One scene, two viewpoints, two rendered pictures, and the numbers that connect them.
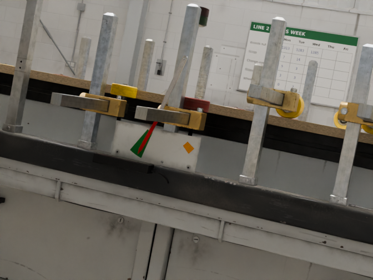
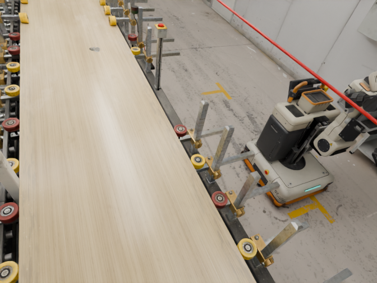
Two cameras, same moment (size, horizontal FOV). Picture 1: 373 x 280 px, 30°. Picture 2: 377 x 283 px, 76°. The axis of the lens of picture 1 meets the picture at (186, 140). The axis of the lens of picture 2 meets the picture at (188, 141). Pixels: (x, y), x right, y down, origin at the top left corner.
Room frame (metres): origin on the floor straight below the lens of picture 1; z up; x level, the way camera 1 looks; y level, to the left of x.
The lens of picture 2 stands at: (3.23, 1.90, 1.92)
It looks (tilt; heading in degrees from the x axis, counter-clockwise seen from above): 46 degrees down; 220
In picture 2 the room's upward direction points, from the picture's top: 12 degrees clockwise
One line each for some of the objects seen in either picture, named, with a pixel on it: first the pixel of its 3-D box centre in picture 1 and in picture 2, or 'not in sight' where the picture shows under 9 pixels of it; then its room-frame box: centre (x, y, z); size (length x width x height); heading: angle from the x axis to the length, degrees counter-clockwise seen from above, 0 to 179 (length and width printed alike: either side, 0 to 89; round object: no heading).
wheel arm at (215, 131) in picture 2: not in sight; (205, 133); (2.27, 1.23, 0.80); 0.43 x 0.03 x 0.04; 163
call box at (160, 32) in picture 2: not in sight; (160, 31); (2.15, 0.54, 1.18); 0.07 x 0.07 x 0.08; 73
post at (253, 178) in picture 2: not in sight; (239, 201); (2.52, 1.72, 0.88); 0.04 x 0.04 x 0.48; 73
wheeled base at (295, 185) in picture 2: not in sight; (285, 165); (1.35, 1.62, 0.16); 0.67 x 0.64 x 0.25; 71
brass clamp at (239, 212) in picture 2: not in sight; (234, 204); (2.51, 1.70, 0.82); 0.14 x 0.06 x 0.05; 73
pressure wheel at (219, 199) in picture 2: not in sight; (217, 203); (2.61, 1.65, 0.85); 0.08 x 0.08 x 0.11
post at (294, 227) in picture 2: not in sight; (272, 247); (2.59, 1.96, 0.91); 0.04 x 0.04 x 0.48; 73
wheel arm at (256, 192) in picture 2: not in sight; (247, 195); (2.42, 1.71, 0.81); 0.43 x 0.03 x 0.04; 163
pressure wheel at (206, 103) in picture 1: (193, 116); (132, 41); (2.04, -0.01, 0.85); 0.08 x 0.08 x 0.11
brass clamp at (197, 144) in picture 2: not in sight; (194, 138); (2.36, 1.22, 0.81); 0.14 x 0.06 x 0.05; 73
